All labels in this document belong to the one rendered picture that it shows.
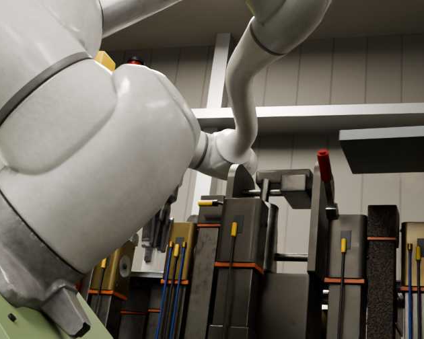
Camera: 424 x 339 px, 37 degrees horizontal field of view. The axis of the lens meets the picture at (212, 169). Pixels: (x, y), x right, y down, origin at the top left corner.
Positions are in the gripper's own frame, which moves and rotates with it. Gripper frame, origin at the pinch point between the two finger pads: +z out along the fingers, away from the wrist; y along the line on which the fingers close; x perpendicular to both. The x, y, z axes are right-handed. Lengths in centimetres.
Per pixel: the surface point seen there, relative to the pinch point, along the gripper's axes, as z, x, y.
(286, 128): -131, 25, 182
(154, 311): 12.2, -5.9, -5.8
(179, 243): 2.0, -17.7, -23.1
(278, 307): 13.9, -39.6, -26.2
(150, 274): 5.0, -5.9, -10.5
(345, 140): -10, -52, -40
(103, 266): 6.4, -0.2, -20.7
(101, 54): -93, 59, 43
